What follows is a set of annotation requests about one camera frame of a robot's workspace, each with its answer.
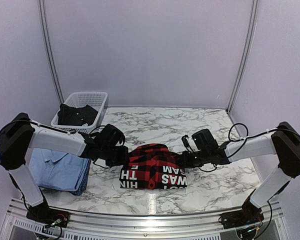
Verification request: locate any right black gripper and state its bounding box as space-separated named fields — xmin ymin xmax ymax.
xmin=176 ymin=149 xmax=210 ymax=169

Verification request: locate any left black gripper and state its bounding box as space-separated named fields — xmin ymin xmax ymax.
xmin=100 ymin=145 xmax=130 ymax=167

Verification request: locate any red black plaid shirt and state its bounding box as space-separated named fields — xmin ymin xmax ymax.
xmin=119 ymin=143 xmax=188 ymax=190

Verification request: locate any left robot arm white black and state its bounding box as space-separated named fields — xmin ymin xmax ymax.
xmin=0 ymin=112 xmax=129 ymax=223

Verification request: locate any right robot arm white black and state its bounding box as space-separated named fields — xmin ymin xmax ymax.
xmin=177 ymin=121 xmax=300 ymax=224

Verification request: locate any black shirt in basket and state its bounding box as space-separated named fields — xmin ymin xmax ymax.
xmin=57 ymin=103 xmax=99 ymax=127

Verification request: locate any folded light blue shirt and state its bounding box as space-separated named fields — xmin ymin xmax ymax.
xmin=28 ymin=148 xmax=89 ymax=192

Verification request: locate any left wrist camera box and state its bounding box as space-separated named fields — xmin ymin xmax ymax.
xmin=89 ymin=124 xmax=126 ymax=148

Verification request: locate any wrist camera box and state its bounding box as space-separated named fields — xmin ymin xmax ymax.
xmin=181 ymin=128 xmax=219 ymax=154
xmin=89 ymin=124 xmax=126 ymax=148

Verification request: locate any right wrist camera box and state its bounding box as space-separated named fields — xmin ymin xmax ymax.
xmin=181 ymin=128 xmax=219 ymax=154

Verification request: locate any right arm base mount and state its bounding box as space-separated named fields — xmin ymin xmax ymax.
xmin=218 ymin=210 xmax=264 ymax=229

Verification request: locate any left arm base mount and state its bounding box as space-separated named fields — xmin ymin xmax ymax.
xmin=26 ymin=207 xmax=70 ymax=228

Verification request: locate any right aluminium corner post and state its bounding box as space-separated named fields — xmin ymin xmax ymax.
xmin=226 ymin=0 xmax=260 ymax=115

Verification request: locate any aluminium corner post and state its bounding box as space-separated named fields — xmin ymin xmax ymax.
xmin=37 ymin=0 xmax=64 ymax=104
xmin=226 ymin=0 xmax=260 ymax=115

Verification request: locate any aluminium front rail frame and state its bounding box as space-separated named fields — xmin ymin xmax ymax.
xmin=0 ymin=197 xmax=291 ymax=240

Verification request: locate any left aluminium corner post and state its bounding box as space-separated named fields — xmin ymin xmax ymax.
xmin=37 ymin=0 xmax=64 ymax=104

